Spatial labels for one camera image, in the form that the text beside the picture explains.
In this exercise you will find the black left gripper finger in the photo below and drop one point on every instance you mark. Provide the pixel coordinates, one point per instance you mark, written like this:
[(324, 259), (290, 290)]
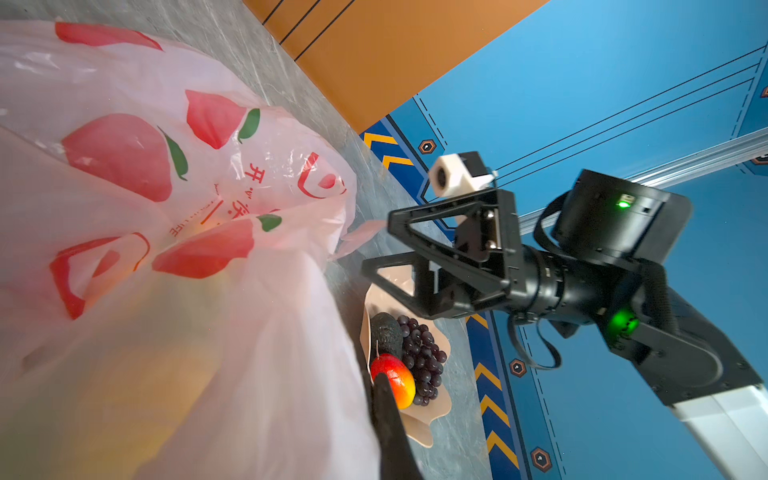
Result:
[(397, 460)]

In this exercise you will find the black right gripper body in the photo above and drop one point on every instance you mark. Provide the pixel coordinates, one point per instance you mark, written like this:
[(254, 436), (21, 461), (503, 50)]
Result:
[(500, 272)]

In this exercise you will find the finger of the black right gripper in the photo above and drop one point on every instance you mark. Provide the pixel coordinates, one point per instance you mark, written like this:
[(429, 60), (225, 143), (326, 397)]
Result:
[(475, 228), (443, 286)]

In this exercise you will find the dark avocado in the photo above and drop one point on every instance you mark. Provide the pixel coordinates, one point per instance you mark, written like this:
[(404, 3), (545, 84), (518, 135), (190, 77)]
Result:
[(385, 336)]

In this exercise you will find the orange yellow peach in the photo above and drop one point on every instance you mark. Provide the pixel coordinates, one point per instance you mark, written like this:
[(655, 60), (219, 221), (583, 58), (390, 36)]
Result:
[(400, 378)]

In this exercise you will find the pink printed plastic bag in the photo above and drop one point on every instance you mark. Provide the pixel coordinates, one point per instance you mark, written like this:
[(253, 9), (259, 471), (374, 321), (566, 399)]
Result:
[(164, 236)]

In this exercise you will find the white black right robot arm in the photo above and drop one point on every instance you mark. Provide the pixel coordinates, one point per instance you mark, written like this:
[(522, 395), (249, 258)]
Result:
[(693, 368)]

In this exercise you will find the dark purple grape bunch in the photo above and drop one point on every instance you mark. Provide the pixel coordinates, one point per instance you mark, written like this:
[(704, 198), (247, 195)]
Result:
[(424, 356)]

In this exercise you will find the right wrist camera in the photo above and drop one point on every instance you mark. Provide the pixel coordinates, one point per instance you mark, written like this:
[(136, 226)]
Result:
[(459, 174)]

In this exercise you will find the right aluminium corner post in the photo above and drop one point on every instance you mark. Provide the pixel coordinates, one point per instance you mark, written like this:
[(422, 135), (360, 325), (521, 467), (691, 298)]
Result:
[(705, 162)]

